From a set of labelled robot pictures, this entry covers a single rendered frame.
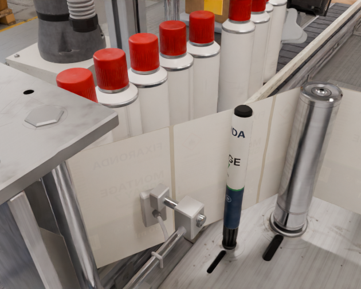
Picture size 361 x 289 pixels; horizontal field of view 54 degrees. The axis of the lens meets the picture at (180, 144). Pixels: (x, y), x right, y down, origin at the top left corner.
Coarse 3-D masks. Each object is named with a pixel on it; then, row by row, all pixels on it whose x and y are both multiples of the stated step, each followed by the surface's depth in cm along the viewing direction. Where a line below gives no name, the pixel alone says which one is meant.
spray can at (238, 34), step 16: (240, 0) 51; (240, 16) 52; (224, 32) 54; (240, 32) 53; (224, 48) 56; (240, 48) 54; (224, 64) 57; (240, 64) 56; (224, 80) 59; (240, 80) 58; (224, 96) 60; (240, 96) 60
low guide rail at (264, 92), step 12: (360, 0) 106; (348, 12) 98; (336, 24) 91; (324, 36) 85; (312, 48) 80; (300, 60) 75; (288, 72) 71; (276, 84) 68; (252, 96) 62; (264, 96) 65
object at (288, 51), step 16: (320, 16) 106; (336, 16) 106; (352, 16) 106; (320, 32) 96; (336, 32) 96; (288, 48) 88; (320, 48) 88; (304, 64) 81; (288, 80) 75; (0, 288) 38
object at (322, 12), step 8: (296, 0) 69; (304, 0) 68; (312, 0) 66; (320, 0) 66; (328, 0) 70; (296, 8) 73; (304, 8) 69; (312, 8) 68; (320, 8) 69; (328, 8) 71
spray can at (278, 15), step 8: (272, 0) 63; (280, 0) 63; (280, 8) 64; (280, 16) 65; (272, 24) 65; (280, 24) 66; (272, 32) 66; (280, 32) 67; (272, 40) 67; (280, 40) 68; (272, 48) 68; (272, 56) 69; (272, 64) 70; (272, 72) 72; (264, 80) 72
